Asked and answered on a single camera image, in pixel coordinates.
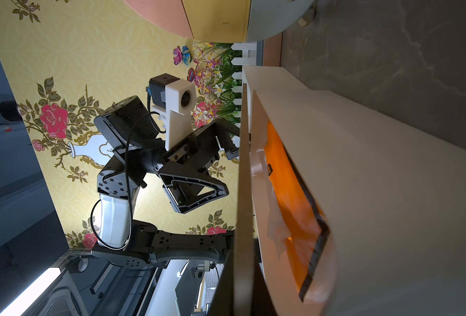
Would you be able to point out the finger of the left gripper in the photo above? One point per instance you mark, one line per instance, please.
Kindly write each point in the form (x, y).
(189, 189)
(224, 131)

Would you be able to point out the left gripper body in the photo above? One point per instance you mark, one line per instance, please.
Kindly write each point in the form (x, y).
(199, 150)

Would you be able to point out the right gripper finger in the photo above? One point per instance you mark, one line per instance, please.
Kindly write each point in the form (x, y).
(223, 300)

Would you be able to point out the wooden slotted lid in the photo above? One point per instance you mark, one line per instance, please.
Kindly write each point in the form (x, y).
(244, 253)

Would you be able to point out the orange tissue pack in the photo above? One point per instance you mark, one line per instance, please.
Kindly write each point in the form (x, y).
(308, 232)

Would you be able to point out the white plastic box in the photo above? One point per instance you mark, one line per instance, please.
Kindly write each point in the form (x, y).
(393, 196)

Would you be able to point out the white fence flower planter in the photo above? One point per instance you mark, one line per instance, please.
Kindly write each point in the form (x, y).
(211, 69)

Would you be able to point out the round pastel drawer cabinet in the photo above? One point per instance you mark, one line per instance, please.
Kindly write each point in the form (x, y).
(227, 21)

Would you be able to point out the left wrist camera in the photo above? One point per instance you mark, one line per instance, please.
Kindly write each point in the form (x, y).
(173, 98)

